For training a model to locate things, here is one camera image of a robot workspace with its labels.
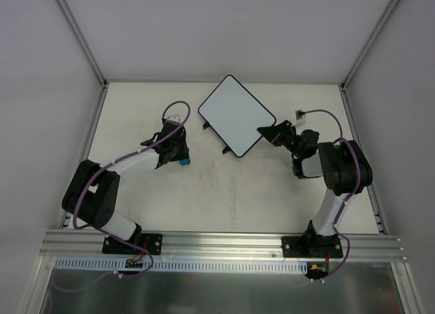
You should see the blue bone-shaped eraser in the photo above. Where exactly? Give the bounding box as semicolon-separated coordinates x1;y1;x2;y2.
179;159;190;166

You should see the small black-framed whiteboard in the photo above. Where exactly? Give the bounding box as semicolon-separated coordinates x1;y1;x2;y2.
198;75;277;158

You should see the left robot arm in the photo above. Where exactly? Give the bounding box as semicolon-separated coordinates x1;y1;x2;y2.
62;120;190;256

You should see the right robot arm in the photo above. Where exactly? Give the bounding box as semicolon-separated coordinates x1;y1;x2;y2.
257;120;373;258

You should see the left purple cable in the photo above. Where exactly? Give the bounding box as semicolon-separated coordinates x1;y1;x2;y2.
52;100;192;291

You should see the purple cable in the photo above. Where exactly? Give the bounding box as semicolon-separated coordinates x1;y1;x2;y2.
304;108;364;283
52;100;192;291

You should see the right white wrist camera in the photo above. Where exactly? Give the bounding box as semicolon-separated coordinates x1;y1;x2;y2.
293;109;306;127

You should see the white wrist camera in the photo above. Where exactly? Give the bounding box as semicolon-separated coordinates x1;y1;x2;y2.
293;109;306;127
165;115;181;124

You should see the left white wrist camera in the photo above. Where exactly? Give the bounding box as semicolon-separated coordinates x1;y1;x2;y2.
165;115;181;124

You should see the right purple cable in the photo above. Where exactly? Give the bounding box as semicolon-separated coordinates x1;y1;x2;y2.
304;108;364;283

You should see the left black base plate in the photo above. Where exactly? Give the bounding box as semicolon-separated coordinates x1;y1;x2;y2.
102;232;163;256

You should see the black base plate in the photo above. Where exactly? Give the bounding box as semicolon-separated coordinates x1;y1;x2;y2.
102;232;163;256
281;234;343;259

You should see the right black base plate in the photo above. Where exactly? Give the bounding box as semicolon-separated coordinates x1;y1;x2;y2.
281;234;343;259

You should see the white slotted cable duct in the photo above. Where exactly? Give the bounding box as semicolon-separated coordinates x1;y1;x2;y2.
54;257;308;275

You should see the aluminium front rail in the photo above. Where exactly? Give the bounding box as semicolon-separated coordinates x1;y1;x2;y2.
39;229;408;262

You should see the right aluminium frame post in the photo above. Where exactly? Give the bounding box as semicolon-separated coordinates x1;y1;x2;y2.
340;0;401;91

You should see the aluminium frame post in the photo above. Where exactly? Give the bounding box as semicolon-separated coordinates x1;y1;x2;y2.
340;0;401;91
54;0;107;87

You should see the left aluminium frame post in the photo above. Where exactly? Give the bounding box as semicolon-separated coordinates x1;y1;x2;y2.
54;0;107;87

